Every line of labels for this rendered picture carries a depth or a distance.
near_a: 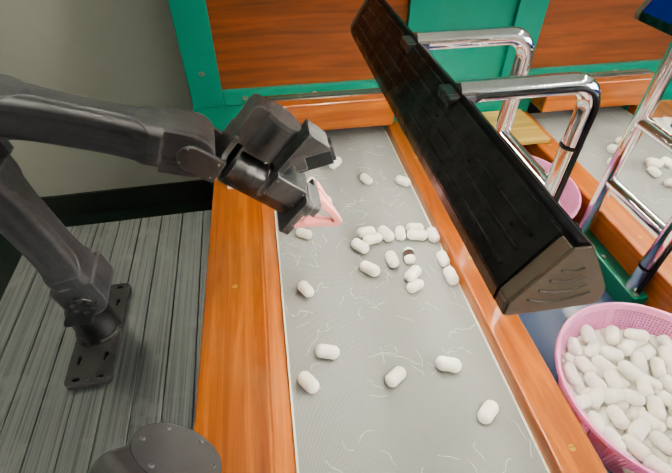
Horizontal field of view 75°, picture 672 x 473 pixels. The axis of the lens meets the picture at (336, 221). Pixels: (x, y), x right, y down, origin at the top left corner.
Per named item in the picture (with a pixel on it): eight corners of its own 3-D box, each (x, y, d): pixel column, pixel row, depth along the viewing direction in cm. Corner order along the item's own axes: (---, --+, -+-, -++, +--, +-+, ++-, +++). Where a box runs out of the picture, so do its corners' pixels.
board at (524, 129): (414, 155, 99) (414, 150, 98) (396, 122, 110) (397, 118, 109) (549, 142, 103) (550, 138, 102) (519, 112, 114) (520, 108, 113)
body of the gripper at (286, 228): (309, 167, 68) (269, 143, 64) (318, 208, 60) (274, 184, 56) (284, 194, 70) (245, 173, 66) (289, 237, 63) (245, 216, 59)
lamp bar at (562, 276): (501, 319, 33) (530, 252, 28) (349, 34, 78) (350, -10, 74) (599, 305, 34) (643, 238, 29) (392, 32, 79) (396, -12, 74)
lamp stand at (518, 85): (405, 345, 72) (454, 92, 43) (377, 258, 87) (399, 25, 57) (512, 329, 75) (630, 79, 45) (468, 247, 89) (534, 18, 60)
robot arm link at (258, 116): (295, 109, 61) (219, 59, 54) (306, 141, 55) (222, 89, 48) (249, 168, 65) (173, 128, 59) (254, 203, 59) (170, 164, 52)
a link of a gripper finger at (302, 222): (348, 190, 72) (303, 163, 67) (357, 219, 66) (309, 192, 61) (322, 217, 74) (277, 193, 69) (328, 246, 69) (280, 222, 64)
